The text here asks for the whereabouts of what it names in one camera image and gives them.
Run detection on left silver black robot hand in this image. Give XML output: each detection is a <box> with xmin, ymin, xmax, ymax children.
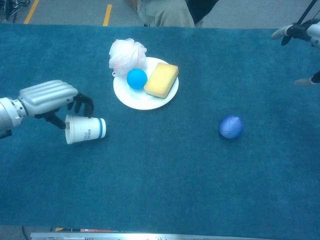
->
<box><xmin>17</xmin><ymin>79</ymin><xmax>95</xmax><ymax>131</ymax></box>

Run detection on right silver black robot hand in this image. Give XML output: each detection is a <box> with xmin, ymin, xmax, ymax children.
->
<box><xmin>271</xmin><ymin>19</ymin><xmax>320</xmax><ymax>87</ymax></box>

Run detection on white paper cup blue band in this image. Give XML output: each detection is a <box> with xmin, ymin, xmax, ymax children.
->
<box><xmin>64</xmin><ymin>114</ymin><xmax>107</xmax><ymax>145</ymax></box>

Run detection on white pink mesh bath pouf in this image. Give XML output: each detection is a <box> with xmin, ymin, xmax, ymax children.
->
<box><xmin>108</xmin><ymin>37</ymin><xmax>148</xmax><ymax>77</ymax></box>

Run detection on light blue smooth ball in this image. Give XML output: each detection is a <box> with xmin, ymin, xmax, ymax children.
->
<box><xmin>126</xmin><ymin>68</ymin><xmax>148</xmax><ymax>90</ymax></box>

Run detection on yellow rectangular sponge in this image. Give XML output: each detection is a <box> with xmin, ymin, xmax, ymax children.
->
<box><xmin>143</xmin><ymin>62</ymin><xmax>180</xmax><ymax>100</ymax></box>

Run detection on dark blue textured ball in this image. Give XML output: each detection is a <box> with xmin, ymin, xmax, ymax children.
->
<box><xmin>218</xmin><ymin>114</ymin><xmax>245</xmax><ymax>140</ymax></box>

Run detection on black tripod stand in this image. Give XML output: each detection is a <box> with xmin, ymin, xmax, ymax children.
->
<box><xmin>292</xmin><ymin>0</ymin><xmax>320</xmax><ymax>26</ymax></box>

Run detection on white round paper plate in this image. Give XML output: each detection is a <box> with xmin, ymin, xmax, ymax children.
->
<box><xmin>112</xmin><ymin>56</ymin><xmax>180</xmax><ymax>111</ymax></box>

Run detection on teal table cloth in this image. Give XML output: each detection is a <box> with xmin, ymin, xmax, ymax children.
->
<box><xmin>0</xmin><ymin>23</ymin><xmax>320</xmax><ymax>240</ymax></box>

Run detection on seated person khaki trousers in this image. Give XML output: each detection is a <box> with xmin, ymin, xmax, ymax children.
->
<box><xmin>124</xmin><ymin>0</ymin><xmax>221</xmax><ymax>28</ymax></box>

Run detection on tangled cables on floor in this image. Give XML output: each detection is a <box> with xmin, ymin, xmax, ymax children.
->
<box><xmin>0</xmin><ymin>0</ymin><xmax>31</xmax><ymax>22</ymax></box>

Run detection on black floor cables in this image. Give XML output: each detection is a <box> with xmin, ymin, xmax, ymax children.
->
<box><xmin>21</xmin><ymin>226</ymin><xmax>32</xmax><ymax>240</ymax></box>

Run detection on aluminium rail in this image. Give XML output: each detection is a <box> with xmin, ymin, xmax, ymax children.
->
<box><xmin>29</xmin><ymin>231</ymin><xmax>273</xmax><ymax>240</ymax></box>

